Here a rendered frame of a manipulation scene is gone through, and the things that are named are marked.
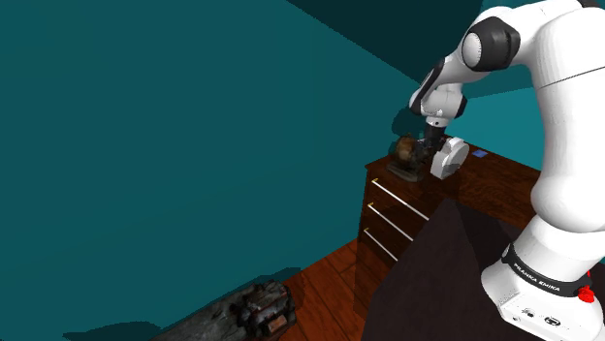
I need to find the brown figure on base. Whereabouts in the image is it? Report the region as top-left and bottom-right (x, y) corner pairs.
(386, 134), (427, 183)

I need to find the dark wooden chest of drawers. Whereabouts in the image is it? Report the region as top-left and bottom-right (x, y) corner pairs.
(353, 134), (543, 322)

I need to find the dark grey cluttered furniture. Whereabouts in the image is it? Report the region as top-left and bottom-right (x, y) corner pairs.
(149, 278), (298, 341)

